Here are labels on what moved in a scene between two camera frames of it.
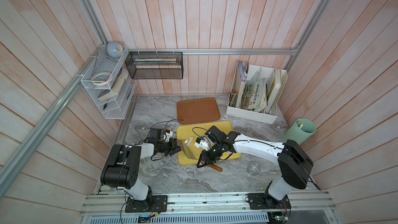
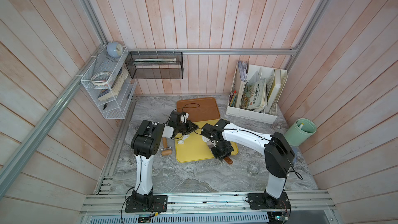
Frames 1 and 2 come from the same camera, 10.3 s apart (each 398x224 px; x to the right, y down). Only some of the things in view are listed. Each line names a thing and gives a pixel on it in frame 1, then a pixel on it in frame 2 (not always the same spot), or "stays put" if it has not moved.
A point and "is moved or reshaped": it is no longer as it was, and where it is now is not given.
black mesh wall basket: [155, 65] stays put
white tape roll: [101, 78] stays put
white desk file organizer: [255, 92] stays put
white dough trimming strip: [189, 141] is moved or reshaped
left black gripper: [173, 147] -> [189, 127]
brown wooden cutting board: [196, 110] stays put
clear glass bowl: [253, 168] stays put
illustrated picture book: [254, 95] stays put
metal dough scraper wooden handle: [190, 155] -> [228, 160]
